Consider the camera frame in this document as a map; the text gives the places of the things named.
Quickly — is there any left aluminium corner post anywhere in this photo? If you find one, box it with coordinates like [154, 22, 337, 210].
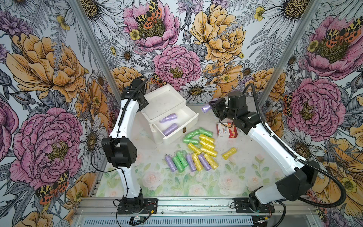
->
[70, 1, 121, 103]

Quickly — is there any black corrugated cable right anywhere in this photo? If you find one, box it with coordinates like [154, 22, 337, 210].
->
[242, 83, 347, 208]

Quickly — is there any white drawer cabinet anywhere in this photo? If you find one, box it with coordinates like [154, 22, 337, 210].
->
[137, 85, 186, 141]

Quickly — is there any red white cardboard box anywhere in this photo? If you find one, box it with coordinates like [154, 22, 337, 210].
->
[216, 122, 238, 139]

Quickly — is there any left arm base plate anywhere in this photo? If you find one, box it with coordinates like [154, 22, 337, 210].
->
[117, 198, 158, 215]

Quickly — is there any white pulled-out drawer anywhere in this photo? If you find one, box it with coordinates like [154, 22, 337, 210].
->
[152, 106, 199, 145]

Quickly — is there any aluminium corner post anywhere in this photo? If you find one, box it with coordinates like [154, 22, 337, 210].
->
[70, 1, 121, 103]
[259, 1, 321, 107]

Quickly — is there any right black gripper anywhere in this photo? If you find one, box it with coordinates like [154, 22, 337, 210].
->
[208, 98, 237, 122]

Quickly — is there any green trash bag roll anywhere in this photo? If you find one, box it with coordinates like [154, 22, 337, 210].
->
[176, 151, 189, 168]
[185, 129, 200, 139]
[172, 156, 185, 173]
[199, 127, 213, 138]
[182, 138, 199, 145]

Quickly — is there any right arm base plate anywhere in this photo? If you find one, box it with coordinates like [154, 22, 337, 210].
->
[232, 197, 275, 214]

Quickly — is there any purple trash bag roll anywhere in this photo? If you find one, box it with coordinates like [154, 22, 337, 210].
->
[159, 113, 177, 124]
[165, 155, 177, 172]
[163, 123, 179, 136]
[201, 104, 212, 113]
[186, 154, 197, 172]

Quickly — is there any right aluminium corner post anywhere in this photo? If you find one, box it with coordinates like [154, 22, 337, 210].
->
[259, 1, 321, 107]

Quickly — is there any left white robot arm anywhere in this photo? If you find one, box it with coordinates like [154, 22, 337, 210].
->
[102, 76, 148, 211]

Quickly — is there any aluminium front rail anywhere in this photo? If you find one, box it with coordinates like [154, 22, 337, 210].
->
[74, 195, 317, 218]

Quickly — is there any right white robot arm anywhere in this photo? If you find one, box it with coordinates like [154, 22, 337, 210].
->
[209, 91, 319, 212]

